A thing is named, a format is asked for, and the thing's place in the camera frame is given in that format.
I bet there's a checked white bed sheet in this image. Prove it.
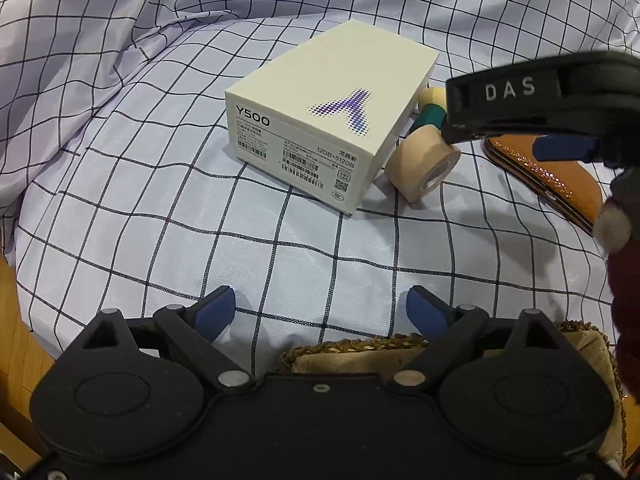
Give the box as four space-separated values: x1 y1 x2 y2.
0 0 640 361

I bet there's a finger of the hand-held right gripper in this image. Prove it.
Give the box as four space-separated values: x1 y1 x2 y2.
532 135 601 162

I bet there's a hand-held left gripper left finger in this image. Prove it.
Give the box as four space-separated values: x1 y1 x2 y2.
80 286 252 389

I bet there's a beige tape roll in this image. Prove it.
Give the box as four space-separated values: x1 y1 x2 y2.
384 125 462 204

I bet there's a brown leather wallet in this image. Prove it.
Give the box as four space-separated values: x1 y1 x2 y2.
481 135 605 237

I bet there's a woven basket with fabric liner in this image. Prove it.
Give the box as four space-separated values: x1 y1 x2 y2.
277 320 628 468

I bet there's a cream and green wooden toy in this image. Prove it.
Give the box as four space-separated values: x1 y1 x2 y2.
410 86 448 136

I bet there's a person's right hand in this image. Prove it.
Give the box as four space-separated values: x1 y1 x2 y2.
595 199 635 257

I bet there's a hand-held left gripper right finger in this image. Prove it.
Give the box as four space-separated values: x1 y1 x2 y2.
392 285 568 389

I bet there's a white cardboard box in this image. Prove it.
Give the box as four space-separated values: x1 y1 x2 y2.
224 19 441 221

